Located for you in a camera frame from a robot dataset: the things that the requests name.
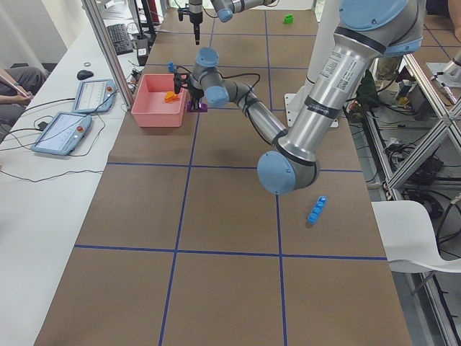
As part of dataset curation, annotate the white chair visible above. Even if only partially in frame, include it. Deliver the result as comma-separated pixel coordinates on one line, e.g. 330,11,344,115
372,200,460,273

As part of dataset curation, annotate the aluminium frame post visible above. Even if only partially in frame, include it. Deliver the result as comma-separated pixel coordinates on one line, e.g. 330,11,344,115
81,0,134,110

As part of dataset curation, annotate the long blue block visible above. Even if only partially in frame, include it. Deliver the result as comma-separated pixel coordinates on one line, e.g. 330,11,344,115
306,195,328,224

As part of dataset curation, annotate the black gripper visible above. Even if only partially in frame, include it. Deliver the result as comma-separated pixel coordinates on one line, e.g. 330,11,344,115
177,1,203,45
173,72,205,110

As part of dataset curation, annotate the small blue block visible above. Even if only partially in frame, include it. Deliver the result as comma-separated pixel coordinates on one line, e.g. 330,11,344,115
167,61,176,73

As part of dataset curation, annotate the far teach pendant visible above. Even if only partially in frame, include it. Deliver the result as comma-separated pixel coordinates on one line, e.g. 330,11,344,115
72,79,117,114

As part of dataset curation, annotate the black keyboard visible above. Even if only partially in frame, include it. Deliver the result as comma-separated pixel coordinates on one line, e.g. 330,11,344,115
107,24,133,55

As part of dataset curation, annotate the purple sloped block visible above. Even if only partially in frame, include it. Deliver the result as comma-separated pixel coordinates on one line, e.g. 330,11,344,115
187,101,207,112

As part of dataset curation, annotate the pink plastic box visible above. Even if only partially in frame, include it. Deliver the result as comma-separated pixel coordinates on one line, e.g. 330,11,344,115
131,74,187,128

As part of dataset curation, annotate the brown paper table mat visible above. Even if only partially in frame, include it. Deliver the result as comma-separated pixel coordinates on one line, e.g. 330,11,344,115
34,9,413,346

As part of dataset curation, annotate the green block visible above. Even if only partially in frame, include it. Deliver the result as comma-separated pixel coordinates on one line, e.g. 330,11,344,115
283,14,294,25

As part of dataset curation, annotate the teach pendant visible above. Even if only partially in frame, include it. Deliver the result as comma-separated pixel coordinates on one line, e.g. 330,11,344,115
31,112,92,156
72,79,117,114

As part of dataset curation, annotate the orange sloped block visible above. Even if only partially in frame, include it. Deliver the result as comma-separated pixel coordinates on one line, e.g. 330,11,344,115
164,91,179,103

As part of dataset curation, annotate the black computer mouse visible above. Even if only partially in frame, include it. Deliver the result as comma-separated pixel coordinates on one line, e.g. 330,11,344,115
76,70,94,81

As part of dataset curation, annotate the near teach pendant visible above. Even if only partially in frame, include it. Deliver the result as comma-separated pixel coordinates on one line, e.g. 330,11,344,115
31,112,92,156

